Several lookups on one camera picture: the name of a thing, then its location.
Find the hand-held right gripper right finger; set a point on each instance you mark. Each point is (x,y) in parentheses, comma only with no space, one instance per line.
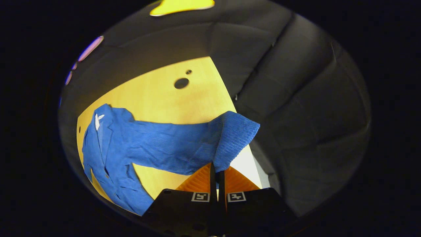
(253,210)

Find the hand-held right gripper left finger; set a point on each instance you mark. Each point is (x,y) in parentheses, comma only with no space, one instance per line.
(184,210)

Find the blue shirt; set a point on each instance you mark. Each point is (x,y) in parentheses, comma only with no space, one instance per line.
(164,144)

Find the black backdrop cloth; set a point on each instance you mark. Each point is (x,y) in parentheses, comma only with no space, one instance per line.
(296,98)

